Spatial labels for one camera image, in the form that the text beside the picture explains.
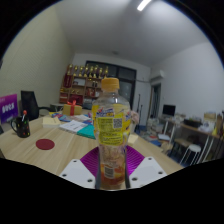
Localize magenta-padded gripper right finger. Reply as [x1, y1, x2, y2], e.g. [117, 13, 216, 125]
[125, 145, 168, 190]

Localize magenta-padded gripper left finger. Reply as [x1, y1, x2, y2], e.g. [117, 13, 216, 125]
[59, 146, 101, 190]

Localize clear yellow-labelled drink bottle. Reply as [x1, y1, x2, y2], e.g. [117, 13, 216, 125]
[91, 77, 132, 191]

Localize teal book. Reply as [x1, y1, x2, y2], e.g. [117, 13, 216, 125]
[77, 123, 97, 140]

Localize flat round red coaster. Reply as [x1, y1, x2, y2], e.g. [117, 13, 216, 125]
[35, 138, 56, 151]

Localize stack of books on floor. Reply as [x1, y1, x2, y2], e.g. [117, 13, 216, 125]
[146, 118, 164, 138]

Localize brown wooden stool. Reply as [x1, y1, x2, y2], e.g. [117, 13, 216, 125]
[169, 137, 191, 158]

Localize white round stool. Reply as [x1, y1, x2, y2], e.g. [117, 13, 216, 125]
[179, 143, 202, 166]

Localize blue book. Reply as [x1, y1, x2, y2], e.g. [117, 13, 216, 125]
[59, 114, 72, 123]

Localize pink flowers in white pot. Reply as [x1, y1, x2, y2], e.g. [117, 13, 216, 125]
[129, 110, 140, 126]

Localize black tripod stand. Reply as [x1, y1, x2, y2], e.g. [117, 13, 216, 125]
[134, 94, 143, 126]

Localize yellow gift box red ribbon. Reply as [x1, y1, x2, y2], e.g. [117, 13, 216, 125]
[62, 100, 83, 117]

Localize black computer monitor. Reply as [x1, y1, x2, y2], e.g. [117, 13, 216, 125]
[162, 104, 177, 118]

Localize cluttered long side desk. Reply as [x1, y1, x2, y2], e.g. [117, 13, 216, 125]
[159, 116, 224, 161]

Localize black dotted mug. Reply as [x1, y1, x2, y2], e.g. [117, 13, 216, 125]
[10, 115, 32, 139]

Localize black office chair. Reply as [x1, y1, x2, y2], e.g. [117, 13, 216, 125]
[20, 90, 51, 122]

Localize red-brown shelf unit with trophies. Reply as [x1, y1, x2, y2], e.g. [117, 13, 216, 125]
[59, 63, 110, 107]

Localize black framed glass door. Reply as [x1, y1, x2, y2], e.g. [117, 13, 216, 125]
[85, 60, 138, 111]

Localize purple sign board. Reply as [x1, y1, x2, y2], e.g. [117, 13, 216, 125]
[0, 93, 19, 125]

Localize white wall air conditioner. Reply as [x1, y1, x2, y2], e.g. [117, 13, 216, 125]
[149, 69, 166, 82]

